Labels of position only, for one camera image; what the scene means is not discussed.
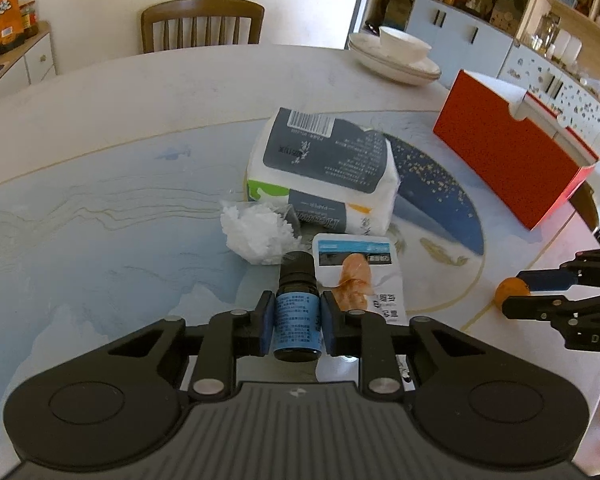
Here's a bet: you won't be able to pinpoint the white sideboard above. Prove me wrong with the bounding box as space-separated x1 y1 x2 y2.
0 21 59 107

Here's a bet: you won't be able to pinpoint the tall clear glass jar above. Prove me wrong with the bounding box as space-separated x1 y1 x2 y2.
531 14 557 52

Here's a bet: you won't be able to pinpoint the dark blue round placemat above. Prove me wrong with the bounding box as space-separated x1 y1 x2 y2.
379 132 486 257

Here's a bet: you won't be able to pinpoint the white bowl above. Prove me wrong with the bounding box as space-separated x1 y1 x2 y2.
378 25 433 65

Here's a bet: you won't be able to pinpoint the small orange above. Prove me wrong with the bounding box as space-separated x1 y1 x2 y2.
494 277 531 307

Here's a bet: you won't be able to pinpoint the white marble desktop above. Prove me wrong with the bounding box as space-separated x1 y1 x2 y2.
0 42 600 461

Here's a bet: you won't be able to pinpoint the dark bottle with blue label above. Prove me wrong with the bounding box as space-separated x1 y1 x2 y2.
272 250 326 362

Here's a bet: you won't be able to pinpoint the red cardboard box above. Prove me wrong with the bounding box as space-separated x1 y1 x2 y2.
432 68 600 232

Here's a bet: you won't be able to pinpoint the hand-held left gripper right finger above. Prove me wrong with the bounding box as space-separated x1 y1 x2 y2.
320 289 492 402

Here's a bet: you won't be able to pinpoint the white tissue pack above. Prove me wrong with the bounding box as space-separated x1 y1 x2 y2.
244 106 401 235

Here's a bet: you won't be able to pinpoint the white chicken foot snack packet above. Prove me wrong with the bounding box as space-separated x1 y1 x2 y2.
312 232 412 382

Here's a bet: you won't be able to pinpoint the white plastic containers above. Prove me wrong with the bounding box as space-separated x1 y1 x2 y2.
554 29 584 62

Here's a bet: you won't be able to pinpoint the sauce jar with red lid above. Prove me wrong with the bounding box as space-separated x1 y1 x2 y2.
18 0 39 39

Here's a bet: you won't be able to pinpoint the cardboard box in cabinet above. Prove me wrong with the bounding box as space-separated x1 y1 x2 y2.
382 0 412 32

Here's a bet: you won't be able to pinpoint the crumpled white tissue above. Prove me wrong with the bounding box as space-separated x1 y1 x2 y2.
219 199 304 267

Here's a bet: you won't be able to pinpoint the stack of white dishes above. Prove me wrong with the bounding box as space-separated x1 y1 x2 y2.
347 32 442 81

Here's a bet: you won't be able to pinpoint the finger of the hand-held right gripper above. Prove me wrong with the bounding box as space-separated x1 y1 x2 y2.
515 246 600 294
501 290 600 332

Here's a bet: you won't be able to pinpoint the white deep plate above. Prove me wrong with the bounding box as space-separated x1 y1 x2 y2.
354 54 441 87

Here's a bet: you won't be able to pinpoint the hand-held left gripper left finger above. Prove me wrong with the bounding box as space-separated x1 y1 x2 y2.
105 289 277 402

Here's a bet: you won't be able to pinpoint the white wall cabinet unit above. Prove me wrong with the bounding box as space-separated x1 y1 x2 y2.
349 0 600 162

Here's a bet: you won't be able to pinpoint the small wooden box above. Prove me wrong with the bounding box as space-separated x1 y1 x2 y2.
489 6 517 32

